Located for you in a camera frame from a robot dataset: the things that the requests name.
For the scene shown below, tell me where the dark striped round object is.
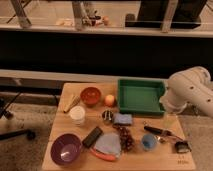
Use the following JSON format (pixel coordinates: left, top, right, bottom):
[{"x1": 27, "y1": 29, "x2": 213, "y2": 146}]
[{"x1": 102, "y1": 110, "x2": 113, "y2": 122}]

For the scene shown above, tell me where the purple bowl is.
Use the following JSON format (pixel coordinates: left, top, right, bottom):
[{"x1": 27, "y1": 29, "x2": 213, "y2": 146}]
[{"x1": 50, "y1": 133, "x2": 82, "y2": 166}]

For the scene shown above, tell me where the blue cup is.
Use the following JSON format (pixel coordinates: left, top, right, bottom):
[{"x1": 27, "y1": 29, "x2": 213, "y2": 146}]
[{"x1": 141, "y1": 134, "x2": 157, "y2": 151}]

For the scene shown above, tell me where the clear yellowish glass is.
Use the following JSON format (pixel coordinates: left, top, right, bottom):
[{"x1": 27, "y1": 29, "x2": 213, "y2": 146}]
[{"x1": 163, "y1": 114, "x2": 176, "y2": 129}]

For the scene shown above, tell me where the blue sponge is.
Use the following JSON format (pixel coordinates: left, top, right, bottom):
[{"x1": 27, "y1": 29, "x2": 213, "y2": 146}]
[{"x1": 113, "y1": 113, "x2": 132, "y2": 125}]

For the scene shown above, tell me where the light blue cloth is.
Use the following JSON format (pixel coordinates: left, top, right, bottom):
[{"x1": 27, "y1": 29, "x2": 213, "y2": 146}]
[{"x1": 94, "y1": 132, "x2": 121, "y2": 157}]

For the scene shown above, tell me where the green plastic tray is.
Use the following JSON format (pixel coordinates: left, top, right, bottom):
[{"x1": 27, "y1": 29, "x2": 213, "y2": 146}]
[{"x1": 117, "y1": 79, "x2": 165, "y2": 117}]

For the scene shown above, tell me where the small black white object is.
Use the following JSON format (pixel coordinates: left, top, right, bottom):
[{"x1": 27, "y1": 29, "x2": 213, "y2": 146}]
[{"x1": 175, "y1": 141, "x2": 191, "y2": 154}]

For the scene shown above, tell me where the black handled tool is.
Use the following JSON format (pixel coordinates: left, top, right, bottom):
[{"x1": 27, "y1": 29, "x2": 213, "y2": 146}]
[{"x1": 144, "y1": 126, "x2": 172, "y2": 136}]

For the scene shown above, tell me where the black rectangular block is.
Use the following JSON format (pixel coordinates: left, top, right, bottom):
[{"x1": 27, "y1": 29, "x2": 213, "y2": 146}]
[{"x1": 82, "y1": 127, "x2": 103, "y2": 148}]

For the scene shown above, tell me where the dark red grapes bunch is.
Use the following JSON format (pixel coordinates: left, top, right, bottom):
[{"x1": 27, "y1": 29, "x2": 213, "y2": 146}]
[{"x1": 114, "y1": 125, "x2": 134, "y2": 152}]

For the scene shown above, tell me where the black chair base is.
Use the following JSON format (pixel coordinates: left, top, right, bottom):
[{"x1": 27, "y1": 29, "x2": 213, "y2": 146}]
[{"x1": 0, "y1": 94, "x2": 36, "y2": 141}]

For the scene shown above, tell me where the red bowl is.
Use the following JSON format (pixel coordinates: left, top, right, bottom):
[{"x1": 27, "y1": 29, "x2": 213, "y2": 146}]
[{"x1": 80, "y1": 87, "x2": 101, "y2": 107}]

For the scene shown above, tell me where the white plastic cup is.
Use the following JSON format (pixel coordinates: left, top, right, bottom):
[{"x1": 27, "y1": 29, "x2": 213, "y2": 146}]
[{"x1": 69, "y1": 106, "x2": 85, "y2": 125}]

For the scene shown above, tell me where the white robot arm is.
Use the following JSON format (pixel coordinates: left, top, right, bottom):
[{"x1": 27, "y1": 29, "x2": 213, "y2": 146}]
[{"x1": 159, "y1": 66, "x2": 213, "y2": 118}]

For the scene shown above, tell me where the orange carrot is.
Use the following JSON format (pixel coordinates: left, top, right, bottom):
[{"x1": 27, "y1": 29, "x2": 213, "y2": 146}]
[{"x1": 90, "y1": 148, "x2": 116, "y2": 162}]

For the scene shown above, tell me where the orange peach fruit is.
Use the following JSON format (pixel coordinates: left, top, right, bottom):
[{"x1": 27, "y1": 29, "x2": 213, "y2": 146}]
[{"x1": 104, "y1": 94, "x2": 115, "y2": 107}]

